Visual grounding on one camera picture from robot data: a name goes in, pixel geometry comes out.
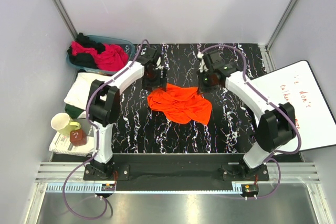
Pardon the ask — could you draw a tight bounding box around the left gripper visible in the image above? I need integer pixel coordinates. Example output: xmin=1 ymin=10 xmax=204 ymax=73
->
xmin=142 ymin=67 xmax=167 ymax=92

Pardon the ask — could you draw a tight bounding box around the orange t-shirt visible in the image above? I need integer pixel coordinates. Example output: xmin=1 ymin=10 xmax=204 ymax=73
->
xmin=147 ymin=83 xmax=212 ymax=125

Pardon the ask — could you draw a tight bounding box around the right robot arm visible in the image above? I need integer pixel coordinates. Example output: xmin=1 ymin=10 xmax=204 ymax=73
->
xmin=197 ymin=51 xmax=302 ymax=180

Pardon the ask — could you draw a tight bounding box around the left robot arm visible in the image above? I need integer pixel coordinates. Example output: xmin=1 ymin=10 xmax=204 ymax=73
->
xmin=83 ymin=47 xmax=167 ymax=180

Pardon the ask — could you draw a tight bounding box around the stack of papers and books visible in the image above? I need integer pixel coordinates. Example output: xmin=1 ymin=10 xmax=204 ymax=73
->
xmin=49 ymin=119 xmax=95 ymax=156

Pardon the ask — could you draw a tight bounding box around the magenta t-shirt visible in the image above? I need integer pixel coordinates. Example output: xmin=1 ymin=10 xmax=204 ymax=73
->
xmin=69 ymin=41 xmax=130 ymax=71

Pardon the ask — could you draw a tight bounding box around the clear blue plastic bin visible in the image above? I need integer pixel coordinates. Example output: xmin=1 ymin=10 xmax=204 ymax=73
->
xmin=66 ymin=33 xmax=135 ymax=76

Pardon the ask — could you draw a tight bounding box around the black t-shirt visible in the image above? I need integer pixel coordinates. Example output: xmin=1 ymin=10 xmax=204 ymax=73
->
xmin=67 ymin=33 xmax=106 ymax=69

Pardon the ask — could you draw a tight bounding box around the folded white t-shirt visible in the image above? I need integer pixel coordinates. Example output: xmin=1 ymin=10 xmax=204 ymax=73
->
xmin=64 ymin=72 xmax=111 ymax=110

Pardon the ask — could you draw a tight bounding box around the whiteboard with red writing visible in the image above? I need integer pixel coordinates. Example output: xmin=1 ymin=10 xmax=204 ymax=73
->
xmin=251 ymin=60 xmax=335 ymax=151

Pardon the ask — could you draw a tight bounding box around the folded dark green t-shirt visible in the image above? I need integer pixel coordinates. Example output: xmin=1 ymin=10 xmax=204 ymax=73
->
xmin=65 ymin=104 xmax=86 ymax=119

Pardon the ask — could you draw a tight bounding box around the dark red cube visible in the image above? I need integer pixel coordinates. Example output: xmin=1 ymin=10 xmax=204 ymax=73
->
xmin=70 ymin=129 xmax=87 ymax=147

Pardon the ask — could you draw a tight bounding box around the yellow-green mug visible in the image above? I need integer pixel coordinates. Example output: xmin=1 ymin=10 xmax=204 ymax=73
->
xmin=50 ymin=112 xmax=81 ymax=136

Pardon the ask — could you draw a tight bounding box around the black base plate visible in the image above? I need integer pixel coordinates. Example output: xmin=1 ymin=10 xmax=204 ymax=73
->
xmin=83 ymin=154 xmax=269 ymax=193

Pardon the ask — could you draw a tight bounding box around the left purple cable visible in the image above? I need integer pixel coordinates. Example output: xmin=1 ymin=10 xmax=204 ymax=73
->
xmin=61 ymin=39 xmax=150 ymax=220

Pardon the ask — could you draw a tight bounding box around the aluminium frame rail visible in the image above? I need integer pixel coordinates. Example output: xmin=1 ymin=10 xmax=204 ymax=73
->
xmin=36 ymin=162 xmax=320 ymax=184

